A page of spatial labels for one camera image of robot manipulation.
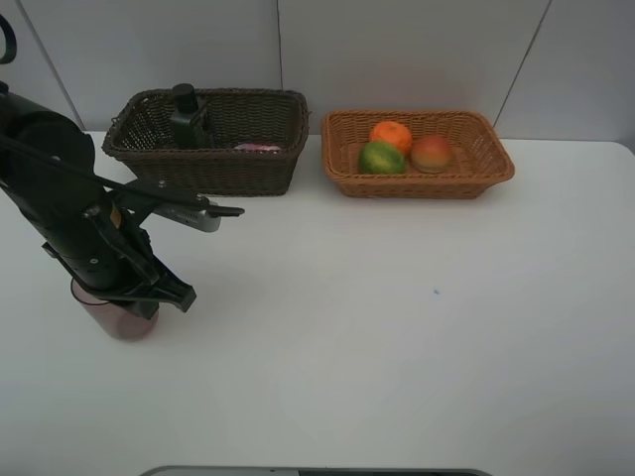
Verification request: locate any orange tangerine fruit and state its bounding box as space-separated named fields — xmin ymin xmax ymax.
xmin=369 ymin=121 xmax=413 ymax=156

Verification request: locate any pink spray bottle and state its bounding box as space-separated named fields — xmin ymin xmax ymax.
xmin=234 ymin=143 xmax=282 ymax=153

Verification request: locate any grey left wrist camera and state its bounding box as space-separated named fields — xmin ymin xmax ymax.
xmin=153 ymin=205 xmax=221 ymax=233

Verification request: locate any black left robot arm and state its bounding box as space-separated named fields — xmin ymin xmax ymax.
xmin=1 ymin=84 xmax=196 ymax=319

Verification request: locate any translucent pink plastic cup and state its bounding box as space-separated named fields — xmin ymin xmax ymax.
xmin=70 ymin=281 xmax=159 ymax=341

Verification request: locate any green mango fruit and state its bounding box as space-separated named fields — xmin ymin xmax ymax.
xmin=357 ymin=141 xmax=406 ymax=175

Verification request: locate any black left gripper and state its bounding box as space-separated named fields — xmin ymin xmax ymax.
xmin=19 ymin=192 xmax=196 ymax=320

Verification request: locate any light brown wicker basket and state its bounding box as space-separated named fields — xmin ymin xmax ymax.
xmin=321 ymin=110 xmax=515 ymax=199

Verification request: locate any dark green pump bottle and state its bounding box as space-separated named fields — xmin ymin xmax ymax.
xmin=170 ymin=83 xmax=213 ymax=150

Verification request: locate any dark brown wicker basket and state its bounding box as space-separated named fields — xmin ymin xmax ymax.
xmin=102 ymin=88 xmax=310 ymax=196

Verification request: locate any red yellow peach fruit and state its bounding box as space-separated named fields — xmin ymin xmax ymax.
xmin=410 ymin=135 xmax=453 ymax=174

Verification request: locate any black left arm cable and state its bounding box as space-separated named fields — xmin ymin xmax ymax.
xmin=0 ymin=13 xmax=246 ymax=219

